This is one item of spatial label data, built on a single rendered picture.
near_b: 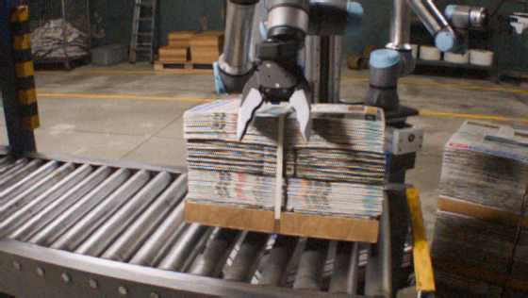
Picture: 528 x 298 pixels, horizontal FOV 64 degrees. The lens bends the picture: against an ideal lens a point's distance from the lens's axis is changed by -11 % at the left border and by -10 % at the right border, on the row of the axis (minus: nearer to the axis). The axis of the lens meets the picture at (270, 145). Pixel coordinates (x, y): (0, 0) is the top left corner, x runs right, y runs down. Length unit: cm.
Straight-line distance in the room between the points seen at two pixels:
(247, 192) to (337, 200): 17
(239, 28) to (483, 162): 86
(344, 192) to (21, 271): 68
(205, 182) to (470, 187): 92
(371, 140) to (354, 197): 11
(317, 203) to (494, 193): 80
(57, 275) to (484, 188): 123
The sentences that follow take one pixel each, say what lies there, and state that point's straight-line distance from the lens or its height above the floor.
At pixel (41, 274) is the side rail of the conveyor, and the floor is 77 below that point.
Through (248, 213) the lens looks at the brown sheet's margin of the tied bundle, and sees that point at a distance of 89.
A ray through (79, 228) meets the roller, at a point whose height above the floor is 80.
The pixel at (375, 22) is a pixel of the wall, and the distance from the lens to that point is 797.
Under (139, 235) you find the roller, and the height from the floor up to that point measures 79.
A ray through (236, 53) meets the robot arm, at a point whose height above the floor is 108.
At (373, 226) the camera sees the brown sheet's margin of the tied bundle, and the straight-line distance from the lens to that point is 87.
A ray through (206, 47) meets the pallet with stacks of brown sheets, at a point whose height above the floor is 38.
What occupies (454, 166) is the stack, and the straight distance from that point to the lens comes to 153.
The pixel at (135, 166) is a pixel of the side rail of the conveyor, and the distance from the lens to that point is 138.
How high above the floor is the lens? 129
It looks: 19 degrees down
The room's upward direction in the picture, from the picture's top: straight up
